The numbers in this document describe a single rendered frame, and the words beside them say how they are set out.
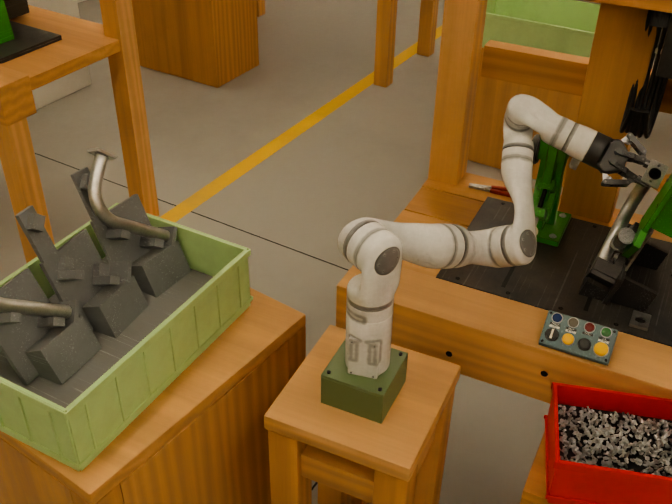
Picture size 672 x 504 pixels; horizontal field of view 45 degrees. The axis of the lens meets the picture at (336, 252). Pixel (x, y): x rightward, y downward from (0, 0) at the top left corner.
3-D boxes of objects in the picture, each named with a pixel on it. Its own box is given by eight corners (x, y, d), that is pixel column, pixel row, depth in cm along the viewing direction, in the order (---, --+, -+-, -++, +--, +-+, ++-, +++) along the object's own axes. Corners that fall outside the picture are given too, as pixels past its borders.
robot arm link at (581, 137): (593, 138, 191) (569, 126, 192) (602, 124, 180) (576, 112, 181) (575, 171, 190) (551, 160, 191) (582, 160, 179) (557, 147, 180)
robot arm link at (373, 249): (410, 232, 147) (404, 305, 157) (377, 209, 153) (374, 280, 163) (369, 249, 143) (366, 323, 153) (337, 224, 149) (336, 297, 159)
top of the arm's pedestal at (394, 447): (408, 483, 157) (410, 469, 155) (263, 428, 168) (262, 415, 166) (459, 378, 181) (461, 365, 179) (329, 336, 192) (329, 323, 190)
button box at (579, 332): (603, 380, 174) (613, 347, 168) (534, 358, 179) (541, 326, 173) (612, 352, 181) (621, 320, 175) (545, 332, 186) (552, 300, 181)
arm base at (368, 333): (384, 380, 163) (388, 315, 153) (340, 371, 165) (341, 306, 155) (394, 350, 170) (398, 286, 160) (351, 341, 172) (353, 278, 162)
